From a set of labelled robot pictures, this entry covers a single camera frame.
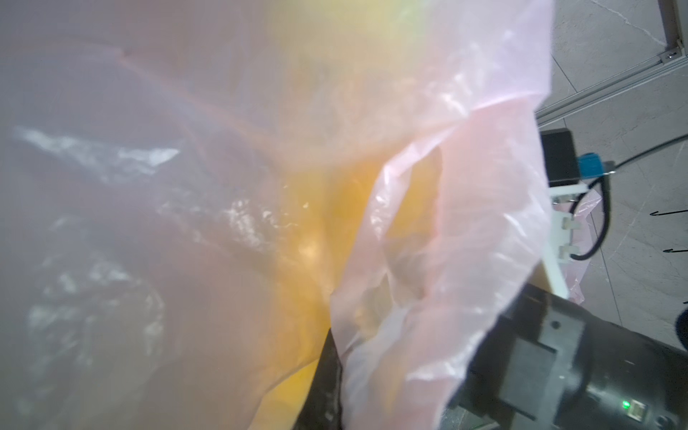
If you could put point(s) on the orange-yellow banana bunch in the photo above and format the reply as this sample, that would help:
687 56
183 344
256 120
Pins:
353 253

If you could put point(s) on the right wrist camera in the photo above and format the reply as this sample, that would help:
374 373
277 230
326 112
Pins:
570 177

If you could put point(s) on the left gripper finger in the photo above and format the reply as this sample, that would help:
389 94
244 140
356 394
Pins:
322 409

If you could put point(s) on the black wire hook rack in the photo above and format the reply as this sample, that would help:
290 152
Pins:
672 230

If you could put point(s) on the plain pink plastic bag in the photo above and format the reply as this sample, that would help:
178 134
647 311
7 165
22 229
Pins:
583 239

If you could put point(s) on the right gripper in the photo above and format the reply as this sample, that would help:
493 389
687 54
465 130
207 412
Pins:
550 364

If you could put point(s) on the pink printed plastic bag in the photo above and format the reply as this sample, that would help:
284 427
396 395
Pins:
145 148

